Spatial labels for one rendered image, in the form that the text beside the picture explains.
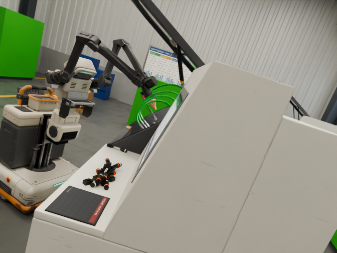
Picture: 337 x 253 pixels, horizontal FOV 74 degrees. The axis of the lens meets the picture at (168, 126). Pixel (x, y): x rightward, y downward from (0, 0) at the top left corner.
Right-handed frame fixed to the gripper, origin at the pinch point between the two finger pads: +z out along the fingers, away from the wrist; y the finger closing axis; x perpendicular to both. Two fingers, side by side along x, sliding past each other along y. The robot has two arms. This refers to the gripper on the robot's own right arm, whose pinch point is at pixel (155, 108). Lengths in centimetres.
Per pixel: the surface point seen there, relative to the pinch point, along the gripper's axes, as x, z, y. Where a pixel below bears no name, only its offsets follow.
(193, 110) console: -97, 16, 44
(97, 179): -83, 23, -5
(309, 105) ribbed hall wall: 679, 150, 244
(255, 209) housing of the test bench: -91, 49, 46
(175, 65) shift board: 617, -166, -82
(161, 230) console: -97, 44, 19
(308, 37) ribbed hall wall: 667, -45, 320
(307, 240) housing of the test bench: -86, 64, 55
